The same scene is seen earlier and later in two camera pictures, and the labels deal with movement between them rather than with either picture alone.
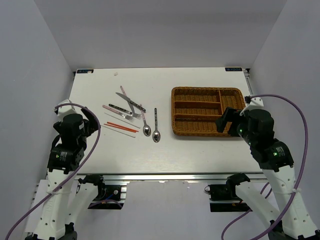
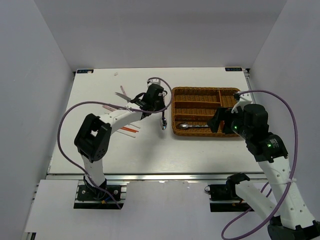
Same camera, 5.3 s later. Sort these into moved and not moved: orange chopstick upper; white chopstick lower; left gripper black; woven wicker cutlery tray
Moved: left gripper black
Not moved: orange chopstick upper; white chopstick lower; woven wicker cutlery tray
